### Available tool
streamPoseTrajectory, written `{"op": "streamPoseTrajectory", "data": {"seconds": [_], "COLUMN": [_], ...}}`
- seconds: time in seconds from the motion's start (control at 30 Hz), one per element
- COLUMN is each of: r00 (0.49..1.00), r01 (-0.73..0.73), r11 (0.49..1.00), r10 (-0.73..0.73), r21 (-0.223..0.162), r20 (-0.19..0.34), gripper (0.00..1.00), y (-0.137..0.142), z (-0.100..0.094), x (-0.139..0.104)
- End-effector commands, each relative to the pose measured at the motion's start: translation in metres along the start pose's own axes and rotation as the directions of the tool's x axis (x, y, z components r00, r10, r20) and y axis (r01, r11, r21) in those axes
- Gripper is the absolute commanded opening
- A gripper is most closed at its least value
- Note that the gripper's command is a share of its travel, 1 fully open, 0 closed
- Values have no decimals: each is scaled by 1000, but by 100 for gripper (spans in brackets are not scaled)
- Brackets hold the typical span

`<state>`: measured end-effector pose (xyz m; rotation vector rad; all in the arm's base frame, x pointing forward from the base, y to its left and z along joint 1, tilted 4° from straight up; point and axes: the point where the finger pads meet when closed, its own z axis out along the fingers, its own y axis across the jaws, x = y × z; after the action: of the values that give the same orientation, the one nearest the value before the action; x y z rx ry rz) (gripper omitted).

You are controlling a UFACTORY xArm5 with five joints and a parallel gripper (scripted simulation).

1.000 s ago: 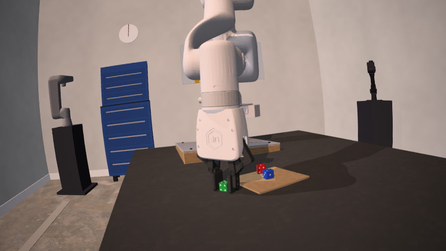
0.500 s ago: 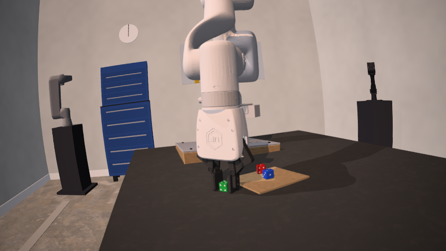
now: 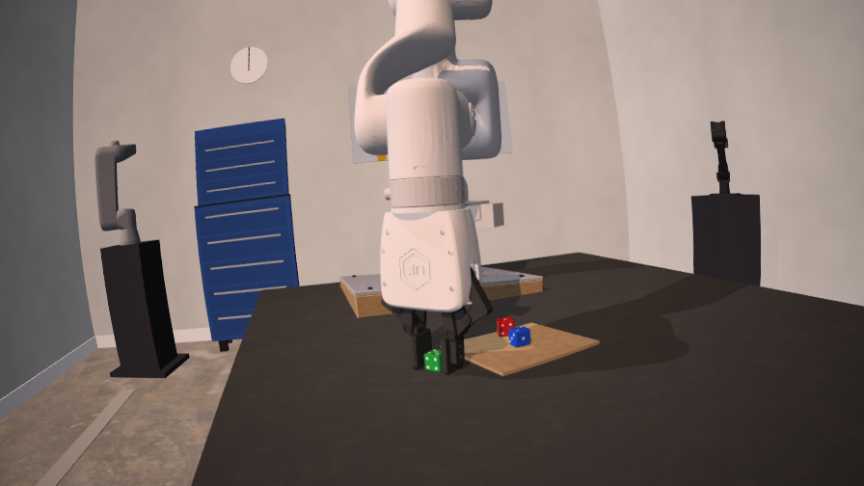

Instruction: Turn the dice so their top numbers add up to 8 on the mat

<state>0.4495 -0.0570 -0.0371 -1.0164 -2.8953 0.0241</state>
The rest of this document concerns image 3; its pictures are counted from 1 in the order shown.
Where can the red die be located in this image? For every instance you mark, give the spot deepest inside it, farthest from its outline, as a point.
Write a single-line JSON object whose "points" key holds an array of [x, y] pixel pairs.
{"points": [[503, 325]]}

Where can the green die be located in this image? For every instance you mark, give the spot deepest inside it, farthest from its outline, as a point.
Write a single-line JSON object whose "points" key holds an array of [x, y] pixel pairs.
{"points": [[433, 360]]}

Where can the blue die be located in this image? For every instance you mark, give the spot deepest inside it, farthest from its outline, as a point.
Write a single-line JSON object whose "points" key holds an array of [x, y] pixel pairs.
{"points": [[519, 336]]}

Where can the tan square mat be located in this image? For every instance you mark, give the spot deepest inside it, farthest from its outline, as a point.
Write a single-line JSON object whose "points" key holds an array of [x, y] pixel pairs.
{"points": [[546, 344]]}

